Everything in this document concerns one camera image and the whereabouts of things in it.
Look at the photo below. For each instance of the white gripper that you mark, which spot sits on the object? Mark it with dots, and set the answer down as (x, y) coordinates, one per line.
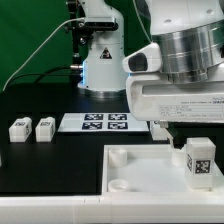
(152, 98)

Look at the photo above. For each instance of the white L-shaped fence wall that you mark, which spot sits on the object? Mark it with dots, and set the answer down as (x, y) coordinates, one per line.
(117, 208)

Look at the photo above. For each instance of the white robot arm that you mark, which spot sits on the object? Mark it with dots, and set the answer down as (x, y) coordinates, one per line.
(177, 77)

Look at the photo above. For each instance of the white square tabletop panel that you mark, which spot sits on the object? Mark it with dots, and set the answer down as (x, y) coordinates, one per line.
(148, 169)

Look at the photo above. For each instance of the white sheet with tags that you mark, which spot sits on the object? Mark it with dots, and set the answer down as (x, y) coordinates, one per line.
(101, 122)

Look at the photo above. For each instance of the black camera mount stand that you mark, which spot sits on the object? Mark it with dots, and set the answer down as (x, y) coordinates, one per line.
(75, 11)

